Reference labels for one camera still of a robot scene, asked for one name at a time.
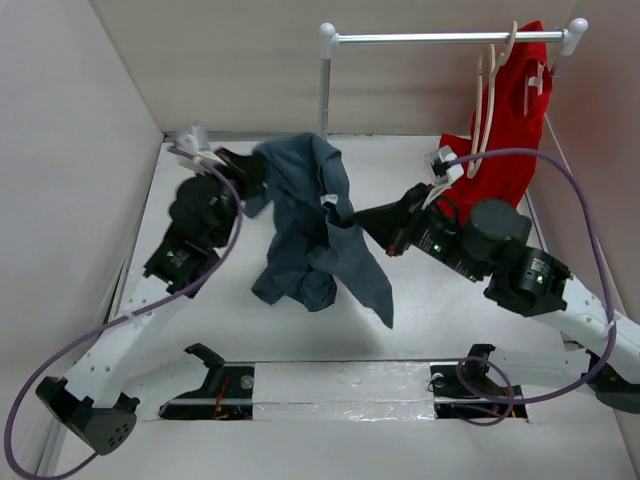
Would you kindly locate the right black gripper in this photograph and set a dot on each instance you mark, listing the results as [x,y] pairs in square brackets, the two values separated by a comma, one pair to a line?
[393,224]

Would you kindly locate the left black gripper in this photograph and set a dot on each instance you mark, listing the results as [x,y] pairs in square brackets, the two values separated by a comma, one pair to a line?
[248,171]

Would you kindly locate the blue grey t shirt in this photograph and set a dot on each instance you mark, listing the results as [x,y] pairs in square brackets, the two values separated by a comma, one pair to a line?
[316,246]

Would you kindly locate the beige wooden hanger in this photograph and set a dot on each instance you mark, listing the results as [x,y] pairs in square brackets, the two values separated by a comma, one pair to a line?
[488,67]

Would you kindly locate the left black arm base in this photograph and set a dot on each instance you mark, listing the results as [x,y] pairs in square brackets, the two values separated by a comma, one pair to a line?
[225,394]

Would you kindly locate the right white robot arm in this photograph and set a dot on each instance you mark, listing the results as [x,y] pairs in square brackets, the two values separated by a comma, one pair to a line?
[533,284]

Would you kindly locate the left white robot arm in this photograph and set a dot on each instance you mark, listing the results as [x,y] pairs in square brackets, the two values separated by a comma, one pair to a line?
[101,397]

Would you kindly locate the white hanger under red shirt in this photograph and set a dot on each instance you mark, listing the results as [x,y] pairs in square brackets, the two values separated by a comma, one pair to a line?
[534,89]

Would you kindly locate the white clothes rack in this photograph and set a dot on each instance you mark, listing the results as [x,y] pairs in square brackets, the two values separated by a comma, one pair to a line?
[569,38]

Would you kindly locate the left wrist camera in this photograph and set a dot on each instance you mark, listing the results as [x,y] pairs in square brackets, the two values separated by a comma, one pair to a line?
[192,149]

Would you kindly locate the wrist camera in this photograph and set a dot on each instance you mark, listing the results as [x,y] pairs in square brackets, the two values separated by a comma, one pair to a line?
[192,149]
[442,171]

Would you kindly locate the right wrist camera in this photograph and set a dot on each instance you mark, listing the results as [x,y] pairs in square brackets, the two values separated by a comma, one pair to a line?
[442,171]

